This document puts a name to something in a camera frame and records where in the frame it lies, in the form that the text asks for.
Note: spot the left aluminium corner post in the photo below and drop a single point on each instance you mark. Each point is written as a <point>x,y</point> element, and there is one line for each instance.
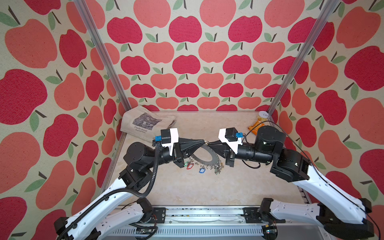
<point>90,24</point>

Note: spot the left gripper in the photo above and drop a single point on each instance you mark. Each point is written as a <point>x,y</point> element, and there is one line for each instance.
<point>179,153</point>

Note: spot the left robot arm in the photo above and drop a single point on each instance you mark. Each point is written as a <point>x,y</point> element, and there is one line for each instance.
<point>125,201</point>

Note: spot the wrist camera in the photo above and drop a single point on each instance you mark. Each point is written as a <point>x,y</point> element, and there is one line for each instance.
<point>168,139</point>
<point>232,138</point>

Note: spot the orange snack bag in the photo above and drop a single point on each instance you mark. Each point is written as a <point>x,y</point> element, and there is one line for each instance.
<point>255,127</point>

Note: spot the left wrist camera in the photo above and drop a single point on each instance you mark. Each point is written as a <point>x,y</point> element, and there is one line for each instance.
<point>168,139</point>

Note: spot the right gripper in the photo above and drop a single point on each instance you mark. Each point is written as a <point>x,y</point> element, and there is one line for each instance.
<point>230,155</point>

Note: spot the printed canvas tote bag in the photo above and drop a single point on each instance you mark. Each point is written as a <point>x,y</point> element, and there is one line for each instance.
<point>139,121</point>

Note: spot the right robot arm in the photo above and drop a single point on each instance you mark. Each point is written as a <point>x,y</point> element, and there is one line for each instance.
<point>339,213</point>

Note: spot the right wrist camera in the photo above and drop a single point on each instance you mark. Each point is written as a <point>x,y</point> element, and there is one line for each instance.
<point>232,138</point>

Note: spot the small yellow white can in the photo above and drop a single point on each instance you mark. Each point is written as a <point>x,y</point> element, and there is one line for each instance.
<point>263,116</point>

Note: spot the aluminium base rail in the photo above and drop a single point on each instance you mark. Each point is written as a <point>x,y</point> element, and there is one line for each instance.
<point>215,223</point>

